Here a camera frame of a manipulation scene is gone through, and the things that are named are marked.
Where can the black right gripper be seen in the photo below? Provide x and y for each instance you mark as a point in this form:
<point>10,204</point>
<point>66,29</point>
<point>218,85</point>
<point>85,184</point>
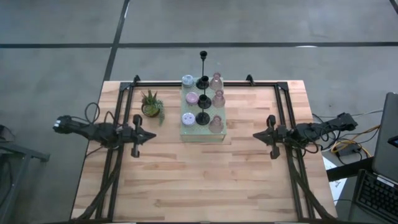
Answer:
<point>273,149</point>

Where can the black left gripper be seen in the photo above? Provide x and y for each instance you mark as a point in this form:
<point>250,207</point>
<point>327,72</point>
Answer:
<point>136,149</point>

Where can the white purple patterned candle tin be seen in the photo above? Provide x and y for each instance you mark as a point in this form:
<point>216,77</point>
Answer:
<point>188,119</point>

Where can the black metal taper candlestick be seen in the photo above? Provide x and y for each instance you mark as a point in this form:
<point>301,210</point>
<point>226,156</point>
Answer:
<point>203,55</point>
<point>202,119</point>
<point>206,106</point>

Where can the pink floral candle tin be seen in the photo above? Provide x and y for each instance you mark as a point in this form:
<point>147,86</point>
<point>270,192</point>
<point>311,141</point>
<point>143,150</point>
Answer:
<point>192,98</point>

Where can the blue patterned candle tin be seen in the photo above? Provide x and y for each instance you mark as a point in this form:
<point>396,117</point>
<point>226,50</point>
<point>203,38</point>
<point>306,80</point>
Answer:
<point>187,80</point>

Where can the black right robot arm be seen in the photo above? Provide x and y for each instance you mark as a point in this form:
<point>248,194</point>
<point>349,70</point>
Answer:
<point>323,127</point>

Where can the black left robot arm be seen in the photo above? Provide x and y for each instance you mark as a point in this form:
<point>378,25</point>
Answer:
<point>93,130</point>

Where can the potted succulent plant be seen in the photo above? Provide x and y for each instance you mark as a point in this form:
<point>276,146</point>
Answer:
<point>151,107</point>

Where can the green perforated metal shelf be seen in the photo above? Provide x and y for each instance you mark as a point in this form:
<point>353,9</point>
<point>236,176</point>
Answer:
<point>184,107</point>

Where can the black power adapter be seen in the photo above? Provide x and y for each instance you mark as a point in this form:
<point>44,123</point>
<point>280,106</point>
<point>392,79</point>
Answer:
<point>349,151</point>

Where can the black side desk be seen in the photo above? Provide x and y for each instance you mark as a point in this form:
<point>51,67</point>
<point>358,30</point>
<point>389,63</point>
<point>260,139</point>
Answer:
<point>348,169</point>

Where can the white printed paper sheet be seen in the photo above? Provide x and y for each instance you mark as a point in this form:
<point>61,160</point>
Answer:
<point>339,191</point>

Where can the grey metal stand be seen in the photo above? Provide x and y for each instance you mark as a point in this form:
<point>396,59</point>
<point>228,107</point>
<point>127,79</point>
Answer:
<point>28,154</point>

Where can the grey laptop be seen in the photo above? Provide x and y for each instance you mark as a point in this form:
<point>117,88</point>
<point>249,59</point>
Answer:
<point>385,140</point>

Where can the black keyboard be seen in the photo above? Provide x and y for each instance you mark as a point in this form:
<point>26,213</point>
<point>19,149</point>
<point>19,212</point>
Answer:
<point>377,196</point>

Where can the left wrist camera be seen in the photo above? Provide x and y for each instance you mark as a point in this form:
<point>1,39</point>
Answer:
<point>127,134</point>

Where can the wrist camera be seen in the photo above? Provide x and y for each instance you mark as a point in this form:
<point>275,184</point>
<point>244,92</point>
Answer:
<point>284,134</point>
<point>127,134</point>

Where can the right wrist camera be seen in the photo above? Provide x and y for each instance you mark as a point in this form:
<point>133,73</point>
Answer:
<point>284,134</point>

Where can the black aluminium table frame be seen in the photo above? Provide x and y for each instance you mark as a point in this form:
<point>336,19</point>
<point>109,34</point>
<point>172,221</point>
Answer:
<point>236,84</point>

